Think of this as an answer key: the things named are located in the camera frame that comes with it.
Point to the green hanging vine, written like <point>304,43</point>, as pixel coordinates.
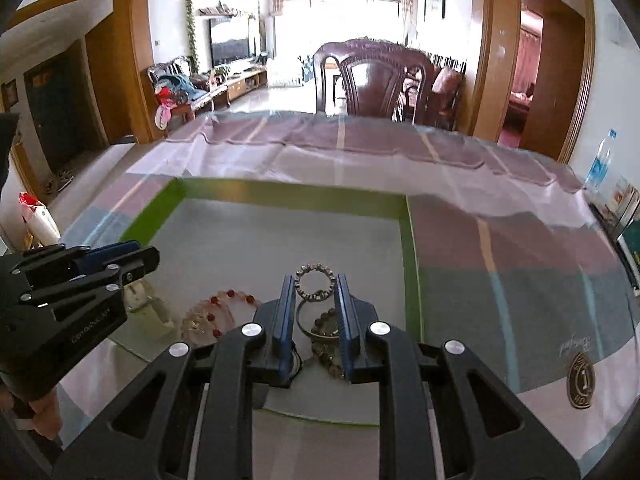
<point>191,20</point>

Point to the green cardboard box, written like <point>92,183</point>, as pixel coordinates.
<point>300,230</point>

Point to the flat screen television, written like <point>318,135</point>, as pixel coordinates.
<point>229,42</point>

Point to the wooden armchair with clothes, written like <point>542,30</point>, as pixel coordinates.
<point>180,87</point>

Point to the wooden television cabinet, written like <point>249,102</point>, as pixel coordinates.
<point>242,82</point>

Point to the red and white bag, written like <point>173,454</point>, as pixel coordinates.
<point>37,220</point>

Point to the silver bangle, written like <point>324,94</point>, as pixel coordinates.
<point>301,322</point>

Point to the clear plastic water bottle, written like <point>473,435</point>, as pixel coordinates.
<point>599,167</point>

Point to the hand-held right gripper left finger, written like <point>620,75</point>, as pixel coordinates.
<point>287,310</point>

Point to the dark wooden cushioned seat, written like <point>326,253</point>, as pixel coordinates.
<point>447,95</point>

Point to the small white object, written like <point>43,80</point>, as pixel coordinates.
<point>150,310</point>

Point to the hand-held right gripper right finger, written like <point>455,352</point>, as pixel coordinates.
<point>342,310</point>

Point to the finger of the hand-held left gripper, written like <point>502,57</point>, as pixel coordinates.
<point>135,265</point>
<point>107,254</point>

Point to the person's left hand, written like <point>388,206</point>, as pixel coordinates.
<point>47,412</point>

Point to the dark green box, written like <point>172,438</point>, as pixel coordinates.
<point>631,255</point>

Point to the dark carved wooden chair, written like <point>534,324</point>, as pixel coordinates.
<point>375,85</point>

